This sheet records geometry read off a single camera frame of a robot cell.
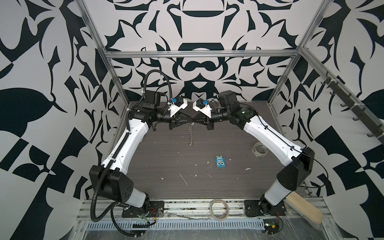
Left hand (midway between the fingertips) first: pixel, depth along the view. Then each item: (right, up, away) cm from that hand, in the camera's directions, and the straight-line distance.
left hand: (191, 116), depth 70 cm
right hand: (+1, -1, 0) cm, 1 cm away
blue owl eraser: (+17, -27, +20) cm, 37 cm away
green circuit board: (+37, -52, +2) cm, 64 cm away
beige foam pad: (+55, -45, +2) cm, 71 cm away
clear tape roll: (+17, -47, +4) cm, 50 cm away
